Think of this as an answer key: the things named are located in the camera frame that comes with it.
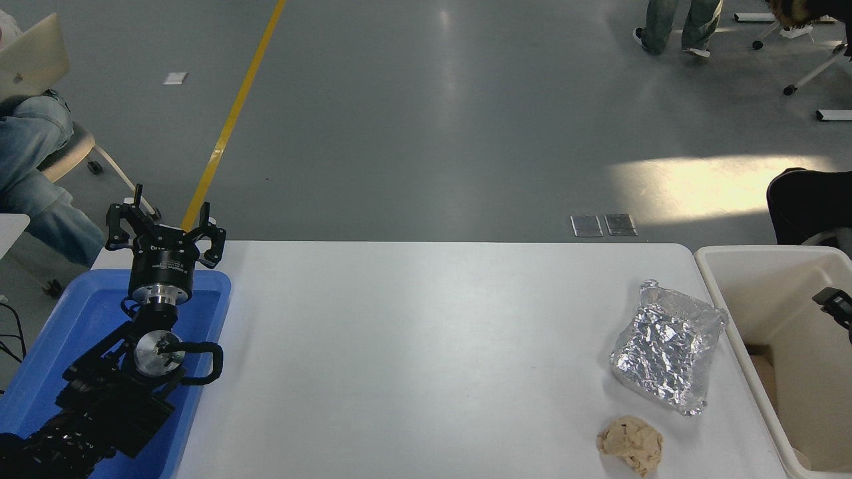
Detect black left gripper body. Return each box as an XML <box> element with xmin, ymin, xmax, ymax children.
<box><xmin>128</xmin><ymin>225</ymin><xmax>201</xmax><ymax>291</ymax></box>

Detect large pale bin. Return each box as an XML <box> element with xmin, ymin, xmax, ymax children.
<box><xmin>694</xmin><ymin>245</ymin><xmax>852</xmax><ymax>479</ymax></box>

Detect beige chair with castors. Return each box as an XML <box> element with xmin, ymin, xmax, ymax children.
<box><xmin>37</xmin><ymin>123</ymin><xmax>162</xmax><ymax>222</ymax></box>

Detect blue plastic tray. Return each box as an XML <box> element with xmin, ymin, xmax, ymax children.
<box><xmin>0</xmin><ymin>268</ymin><xmax>232</xmax><ymax>479</ymax></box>

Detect small white side table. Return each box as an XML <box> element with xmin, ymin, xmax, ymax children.
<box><xmin>0</xmin><ymin>213</ymin><xmax>31</xmax><ymax>260</ymax></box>

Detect crumpled foil tray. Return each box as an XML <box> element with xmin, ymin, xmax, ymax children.
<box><xmin>610</xmin><ymin>279</ymin><xmax>730</xmax><ymax>417</ymax></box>

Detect silver laptop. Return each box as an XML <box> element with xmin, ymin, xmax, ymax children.
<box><xmin>0</xmin><ymin>13</ymin><xmax>71</xmax><ymax>100</ymax></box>

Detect crumpled tan paper ball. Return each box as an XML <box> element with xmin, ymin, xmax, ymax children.
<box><xmin>596</xmin><ymin>416</ymin><xmax>664</xmax><ymax>478</ymax></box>

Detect brown furry dark object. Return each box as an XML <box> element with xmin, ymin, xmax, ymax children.
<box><xmin>765</xmin><ymin>0</ymin><xmax>852</xmax><ymax>31</ymax></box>

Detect thin black cables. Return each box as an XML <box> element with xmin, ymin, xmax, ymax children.
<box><xmin>0</xmin><ymin>303</ymin><xmax>27</xmax><ymax>363</ymax></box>

